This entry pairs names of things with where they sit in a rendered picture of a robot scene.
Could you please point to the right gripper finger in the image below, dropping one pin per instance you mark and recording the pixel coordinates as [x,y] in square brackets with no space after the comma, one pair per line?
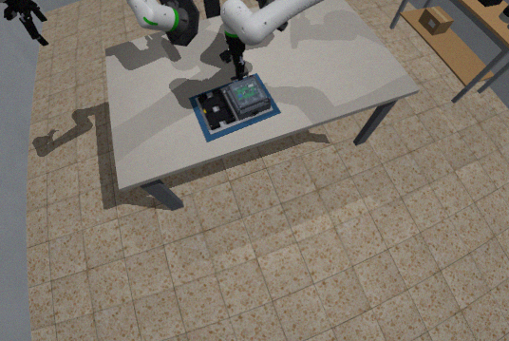
[33,7]
[32,30]

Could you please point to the blue flat mat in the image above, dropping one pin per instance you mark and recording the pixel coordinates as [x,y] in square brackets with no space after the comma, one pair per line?
[234,128]

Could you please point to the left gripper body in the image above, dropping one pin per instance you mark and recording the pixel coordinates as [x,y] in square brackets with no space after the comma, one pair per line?
[237,51]

